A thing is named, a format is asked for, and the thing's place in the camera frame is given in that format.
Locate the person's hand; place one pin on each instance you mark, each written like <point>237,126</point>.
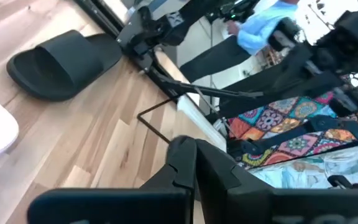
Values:
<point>233,28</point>

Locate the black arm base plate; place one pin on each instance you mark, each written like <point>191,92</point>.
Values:
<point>129,34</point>

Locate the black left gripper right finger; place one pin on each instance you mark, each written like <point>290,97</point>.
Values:
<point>259,207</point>

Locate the colourful patterned fabric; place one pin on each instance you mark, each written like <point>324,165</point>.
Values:
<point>272,118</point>

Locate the pale blue patterned cloth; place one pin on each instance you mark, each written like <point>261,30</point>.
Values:
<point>291,174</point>

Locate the black slide sandal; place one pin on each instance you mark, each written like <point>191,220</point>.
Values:
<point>61,62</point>

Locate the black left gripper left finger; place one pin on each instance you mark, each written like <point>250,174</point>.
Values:
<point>120,207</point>

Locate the person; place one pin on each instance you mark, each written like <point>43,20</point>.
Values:
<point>216,59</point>

